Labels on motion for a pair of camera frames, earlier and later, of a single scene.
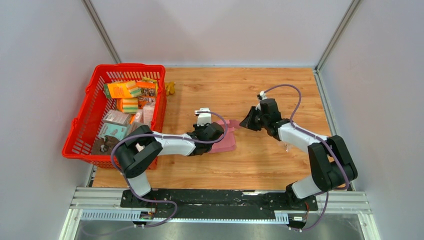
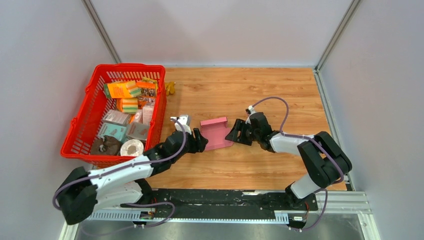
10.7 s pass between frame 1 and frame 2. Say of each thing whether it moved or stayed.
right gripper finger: moved
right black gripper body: moved
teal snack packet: stayed
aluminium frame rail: stayed
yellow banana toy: stayed
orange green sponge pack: stayed
